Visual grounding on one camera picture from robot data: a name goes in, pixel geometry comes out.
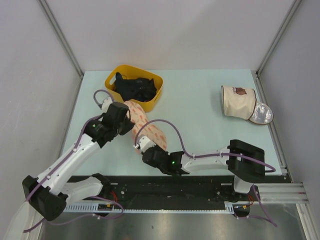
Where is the beige fabric storage bag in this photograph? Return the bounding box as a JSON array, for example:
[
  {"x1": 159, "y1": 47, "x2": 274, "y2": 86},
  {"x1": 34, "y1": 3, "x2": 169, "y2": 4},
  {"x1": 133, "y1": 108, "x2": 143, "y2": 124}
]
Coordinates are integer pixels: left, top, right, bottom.
[{"x1": 221, "y1": 85, "x2": 274, "y2": 125}]

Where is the white slotted cable duct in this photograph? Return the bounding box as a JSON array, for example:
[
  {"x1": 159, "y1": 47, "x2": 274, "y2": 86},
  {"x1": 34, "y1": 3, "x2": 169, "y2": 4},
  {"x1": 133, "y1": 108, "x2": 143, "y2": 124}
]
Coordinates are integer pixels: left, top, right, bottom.
[{"x1": 64, "y1": 201, "x2": 249, "y2": 214}]

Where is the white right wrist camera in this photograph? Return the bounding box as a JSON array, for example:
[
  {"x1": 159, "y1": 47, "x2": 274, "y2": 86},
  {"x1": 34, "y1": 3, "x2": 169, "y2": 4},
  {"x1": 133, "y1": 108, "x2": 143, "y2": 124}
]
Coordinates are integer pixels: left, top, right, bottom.
[{"x1": 133, "y1": 135, "x2": 156, "y2": 153}]

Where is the yellow plastic basket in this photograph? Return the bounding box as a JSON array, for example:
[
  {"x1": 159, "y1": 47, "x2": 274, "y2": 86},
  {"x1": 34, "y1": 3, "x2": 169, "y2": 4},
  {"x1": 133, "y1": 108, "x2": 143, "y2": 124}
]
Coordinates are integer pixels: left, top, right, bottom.
[{"x1": 104, "y1": 64, "x2": 164, "y2": 112}]

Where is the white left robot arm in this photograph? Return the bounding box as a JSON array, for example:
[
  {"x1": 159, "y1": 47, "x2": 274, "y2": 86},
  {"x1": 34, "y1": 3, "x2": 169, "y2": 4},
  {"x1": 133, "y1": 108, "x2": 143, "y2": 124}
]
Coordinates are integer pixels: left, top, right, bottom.
[{"x1": 22, "y1": 102, "x2": 134, "y2": 221}]

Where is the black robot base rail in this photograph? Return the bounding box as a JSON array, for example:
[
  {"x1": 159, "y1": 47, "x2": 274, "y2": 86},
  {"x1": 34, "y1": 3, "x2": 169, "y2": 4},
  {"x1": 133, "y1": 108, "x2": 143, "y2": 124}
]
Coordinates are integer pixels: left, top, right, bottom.
[{"x1": 97, "y1": 175, "x2": 259, "y2": 207}]

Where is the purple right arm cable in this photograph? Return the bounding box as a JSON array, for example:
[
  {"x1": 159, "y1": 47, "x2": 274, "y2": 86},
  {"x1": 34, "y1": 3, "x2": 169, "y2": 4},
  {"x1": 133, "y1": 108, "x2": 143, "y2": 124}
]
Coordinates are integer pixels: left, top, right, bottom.
[{"x1": 133, "y1": 119, "x2": 278, "y2": 228}]

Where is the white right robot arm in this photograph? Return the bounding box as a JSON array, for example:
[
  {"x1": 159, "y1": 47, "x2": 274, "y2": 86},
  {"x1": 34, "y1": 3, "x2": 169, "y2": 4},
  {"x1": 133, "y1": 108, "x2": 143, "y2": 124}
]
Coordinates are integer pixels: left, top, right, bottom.
[{"x1": 136, "y1": 136, "x2": 266, "y2": 201}]

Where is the black clothes pile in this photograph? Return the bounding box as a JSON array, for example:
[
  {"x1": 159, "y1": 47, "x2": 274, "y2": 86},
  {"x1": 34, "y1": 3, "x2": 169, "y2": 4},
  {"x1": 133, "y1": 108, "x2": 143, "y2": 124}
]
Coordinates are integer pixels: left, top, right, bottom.
[{"x1": 114, "y1": 72, "x2": 157, "y2": 102}]

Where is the pink tulip mesh laundry bag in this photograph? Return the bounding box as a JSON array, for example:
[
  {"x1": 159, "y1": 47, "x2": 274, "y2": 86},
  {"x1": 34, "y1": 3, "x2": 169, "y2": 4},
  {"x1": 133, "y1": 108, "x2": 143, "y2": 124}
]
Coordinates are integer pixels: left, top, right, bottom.
[{"x1": 124, "y1": 100, "x2": 167, "y2": 151}]

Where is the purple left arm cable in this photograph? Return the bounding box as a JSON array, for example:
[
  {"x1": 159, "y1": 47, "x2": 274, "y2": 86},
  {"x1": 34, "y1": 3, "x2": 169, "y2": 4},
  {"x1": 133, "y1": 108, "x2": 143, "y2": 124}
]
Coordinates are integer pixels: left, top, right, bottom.
[{"x1": 22, "y1": 89, "x2": 125, "y2": 233}]

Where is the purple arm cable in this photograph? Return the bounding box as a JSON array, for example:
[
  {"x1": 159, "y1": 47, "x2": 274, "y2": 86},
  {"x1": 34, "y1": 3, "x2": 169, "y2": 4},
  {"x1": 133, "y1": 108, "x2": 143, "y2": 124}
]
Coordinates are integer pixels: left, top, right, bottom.
[
  {"x1": 133, "y1": 119, "x2": 278, "y2": 228},
  {"x1": 22, "y1": 89, "x2": 125, "y2": 233}
]

